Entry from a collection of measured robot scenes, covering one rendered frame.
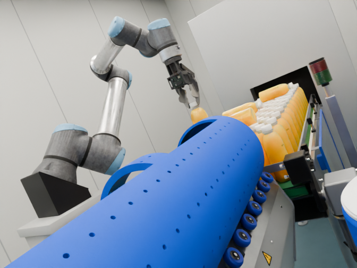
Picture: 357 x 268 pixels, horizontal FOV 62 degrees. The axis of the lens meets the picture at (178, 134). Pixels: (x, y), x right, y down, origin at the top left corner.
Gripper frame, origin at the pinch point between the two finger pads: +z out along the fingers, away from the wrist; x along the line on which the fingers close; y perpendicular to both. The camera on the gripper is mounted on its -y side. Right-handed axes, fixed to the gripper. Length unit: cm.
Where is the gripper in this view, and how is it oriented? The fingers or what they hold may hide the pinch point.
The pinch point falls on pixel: (193, 103)
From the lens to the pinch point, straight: 128.3
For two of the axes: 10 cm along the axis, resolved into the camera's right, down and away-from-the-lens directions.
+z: 3.9, 9.2, 0.8
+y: -4.2, 2.5, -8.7
